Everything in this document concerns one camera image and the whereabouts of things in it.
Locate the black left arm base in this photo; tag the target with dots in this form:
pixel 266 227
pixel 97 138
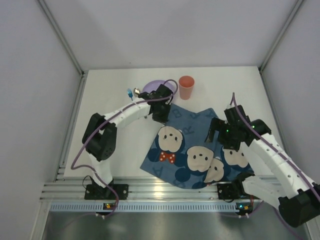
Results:
pixel 96 192

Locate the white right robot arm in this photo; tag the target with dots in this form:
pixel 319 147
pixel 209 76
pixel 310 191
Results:
pixel 298 200

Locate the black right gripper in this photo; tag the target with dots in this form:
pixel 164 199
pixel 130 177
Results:
pixel 222 132

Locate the green handled metal spoon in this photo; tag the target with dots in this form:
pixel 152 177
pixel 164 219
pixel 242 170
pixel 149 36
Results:
pixel 136 92

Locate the white slotted cable duct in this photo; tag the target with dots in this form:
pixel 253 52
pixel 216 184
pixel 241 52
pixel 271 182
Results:
pixel 148 207

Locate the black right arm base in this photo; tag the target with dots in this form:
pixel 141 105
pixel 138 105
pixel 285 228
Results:
pixel 229 191

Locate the right aluminium frame post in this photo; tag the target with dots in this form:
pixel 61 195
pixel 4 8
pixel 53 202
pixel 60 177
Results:
pixel 294 11

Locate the blue handled fork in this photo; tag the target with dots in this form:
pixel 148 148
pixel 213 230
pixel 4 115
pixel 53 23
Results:
pixel 130 94

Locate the orange plastic cup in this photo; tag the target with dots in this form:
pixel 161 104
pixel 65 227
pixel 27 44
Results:
pixel 186 85

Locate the left aluminium frame post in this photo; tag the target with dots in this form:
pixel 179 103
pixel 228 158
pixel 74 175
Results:
pixel 60 35

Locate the aluminium mounting rail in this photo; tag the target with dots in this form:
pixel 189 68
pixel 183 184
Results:
pixel 139 189

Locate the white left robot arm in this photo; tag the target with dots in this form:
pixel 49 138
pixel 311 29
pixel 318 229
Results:
pixel 100 136

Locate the aluminium frame post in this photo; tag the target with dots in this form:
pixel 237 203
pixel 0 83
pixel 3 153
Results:
pixel 60 35
pixel 294 11

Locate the purple plastic plate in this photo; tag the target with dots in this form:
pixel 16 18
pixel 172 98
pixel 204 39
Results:
pixel 154 84

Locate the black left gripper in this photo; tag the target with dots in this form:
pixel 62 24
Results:
pixel 151 96

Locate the blue cartoon placemat cloth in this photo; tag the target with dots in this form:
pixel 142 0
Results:
pixel 180 156

